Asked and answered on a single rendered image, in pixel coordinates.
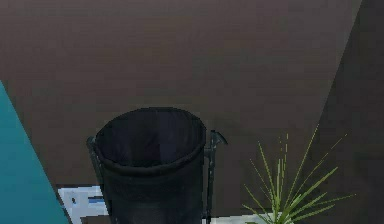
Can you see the green spiky house plant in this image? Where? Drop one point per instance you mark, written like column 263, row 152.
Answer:
column 283, row 203

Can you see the black trash can with frame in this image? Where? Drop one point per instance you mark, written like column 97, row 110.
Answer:
column 150, row 186

